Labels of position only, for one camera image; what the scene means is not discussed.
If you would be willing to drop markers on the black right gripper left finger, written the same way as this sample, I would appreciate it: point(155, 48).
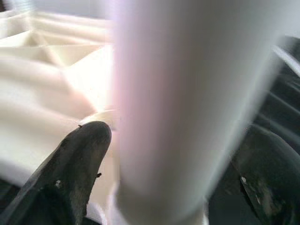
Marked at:
point(70, 175)

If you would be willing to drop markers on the white plastic children table top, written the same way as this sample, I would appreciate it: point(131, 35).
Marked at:
point(35, 93)

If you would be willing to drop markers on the white tape strip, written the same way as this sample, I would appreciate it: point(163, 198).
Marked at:
point(290, 63)

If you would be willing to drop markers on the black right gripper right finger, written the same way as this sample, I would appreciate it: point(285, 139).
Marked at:
point(264, 182)

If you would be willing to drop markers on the white plastic table leg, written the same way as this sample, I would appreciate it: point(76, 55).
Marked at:
point(187, 93)

